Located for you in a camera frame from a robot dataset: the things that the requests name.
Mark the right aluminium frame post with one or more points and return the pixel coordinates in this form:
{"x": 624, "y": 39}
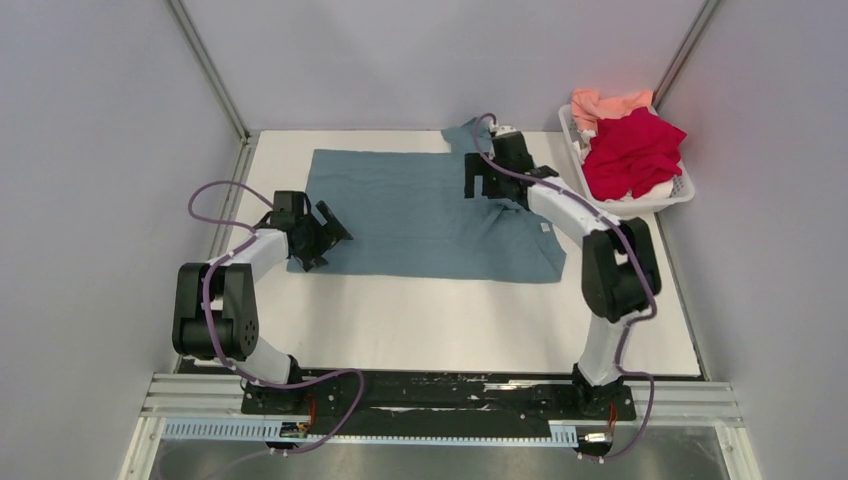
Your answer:
{"x": 693, "y": 36}

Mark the aluminium frame post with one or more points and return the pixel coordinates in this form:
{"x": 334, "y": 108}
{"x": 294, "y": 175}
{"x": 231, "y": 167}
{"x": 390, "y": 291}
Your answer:
{"x": 693, "y": 36}
{"x": 194, "y": 41}

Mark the white slotted cable duct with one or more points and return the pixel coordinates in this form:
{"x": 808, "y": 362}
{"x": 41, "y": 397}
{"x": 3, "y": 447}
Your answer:
{"x": 272, "y": 432}

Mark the left aluminium frame post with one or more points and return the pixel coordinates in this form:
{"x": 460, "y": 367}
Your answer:
{"x": 194, "y": 41}

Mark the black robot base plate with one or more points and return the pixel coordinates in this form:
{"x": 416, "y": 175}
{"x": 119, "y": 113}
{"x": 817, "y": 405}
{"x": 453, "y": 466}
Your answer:
{"x": 427, "y": 403}

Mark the aluminium front rail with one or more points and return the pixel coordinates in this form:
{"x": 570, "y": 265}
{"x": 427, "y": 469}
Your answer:
{"x": 676, "y": 403}

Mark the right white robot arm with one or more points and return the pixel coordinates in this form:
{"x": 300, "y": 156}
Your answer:
{"x": 619, "y": 273}

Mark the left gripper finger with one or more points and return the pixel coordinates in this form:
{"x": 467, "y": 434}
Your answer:
{"x": 310, "y": 261}
{"x": 332, "y": 231}

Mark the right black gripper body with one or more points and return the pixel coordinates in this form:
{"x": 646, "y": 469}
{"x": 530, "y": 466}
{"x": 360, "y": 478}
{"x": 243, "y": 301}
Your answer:
{"x": 498, "y": 177}

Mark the teal blue t-shirt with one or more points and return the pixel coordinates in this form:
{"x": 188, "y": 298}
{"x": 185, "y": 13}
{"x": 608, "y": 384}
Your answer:
{"x": 409, "y": 217}

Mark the red t-shirt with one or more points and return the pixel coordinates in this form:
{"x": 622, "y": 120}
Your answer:
{"x": 631, "y": 155}

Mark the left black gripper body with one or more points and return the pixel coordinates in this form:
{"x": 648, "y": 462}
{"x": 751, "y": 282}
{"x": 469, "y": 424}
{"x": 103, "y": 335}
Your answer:
{"x": 314, "y": 234}

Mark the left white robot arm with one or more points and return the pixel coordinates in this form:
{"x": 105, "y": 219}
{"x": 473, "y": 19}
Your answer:
{"x": 216, "y": 314}

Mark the peach orange t-shirt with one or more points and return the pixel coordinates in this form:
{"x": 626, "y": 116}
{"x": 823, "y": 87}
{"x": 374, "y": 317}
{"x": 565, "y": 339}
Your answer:
{"x": 588, "y": 106}

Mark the white plastic laundry basket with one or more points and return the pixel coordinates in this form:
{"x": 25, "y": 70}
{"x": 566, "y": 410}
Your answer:
{"x": 683, "y": 190}

